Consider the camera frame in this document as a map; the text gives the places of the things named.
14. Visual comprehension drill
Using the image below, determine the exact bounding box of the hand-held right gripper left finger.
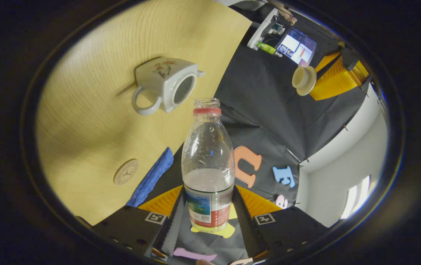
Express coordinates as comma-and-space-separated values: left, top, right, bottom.
92, 185, 187, 260

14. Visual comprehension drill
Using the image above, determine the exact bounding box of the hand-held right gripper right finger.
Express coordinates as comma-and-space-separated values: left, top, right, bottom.
232, 185, 329, 264

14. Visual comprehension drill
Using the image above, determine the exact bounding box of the round wooden coaster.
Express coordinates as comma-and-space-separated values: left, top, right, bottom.
113, 159, 140, 185

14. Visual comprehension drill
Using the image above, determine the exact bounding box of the clear plastic water bottle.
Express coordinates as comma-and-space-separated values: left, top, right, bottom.
181, 98, 236, 233

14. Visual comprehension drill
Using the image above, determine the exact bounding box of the white floral teacup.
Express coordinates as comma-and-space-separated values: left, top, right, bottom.
131, 57, 205, 115

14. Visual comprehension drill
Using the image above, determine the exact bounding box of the green drink bottle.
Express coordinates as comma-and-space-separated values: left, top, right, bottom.
257, 42, 283, 57

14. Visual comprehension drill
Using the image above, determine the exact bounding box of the computer monitor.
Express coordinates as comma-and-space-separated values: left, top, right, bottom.
276, 28, 317, 67

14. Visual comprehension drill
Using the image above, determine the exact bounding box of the blue towel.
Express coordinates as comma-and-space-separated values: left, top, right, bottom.
126, 147, 174, 207

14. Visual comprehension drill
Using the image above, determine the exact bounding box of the black backdrop cloth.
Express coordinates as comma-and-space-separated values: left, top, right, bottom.
137, 4, 371, 265

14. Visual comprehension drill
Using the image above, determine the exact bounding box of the ceiling light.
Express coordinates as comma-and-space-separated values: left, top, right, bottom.
339, 175, 371, 220

